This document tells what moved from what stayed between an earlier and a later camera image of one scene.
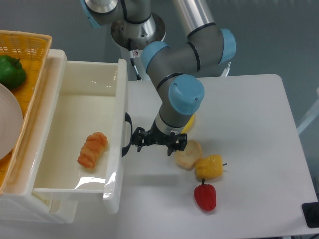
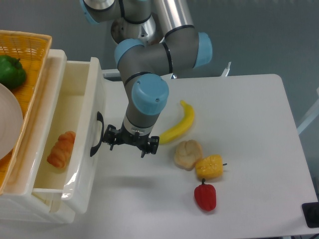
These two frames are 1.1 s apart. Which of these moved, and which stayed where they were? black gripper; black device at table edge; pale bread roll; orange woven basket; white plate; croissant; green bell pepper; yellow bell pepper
Moved: black gripper; croissant
Stayed: orange woven basket; black device at table edge; pale bread roll; yellow bell pepper; green bell pepper; white plate
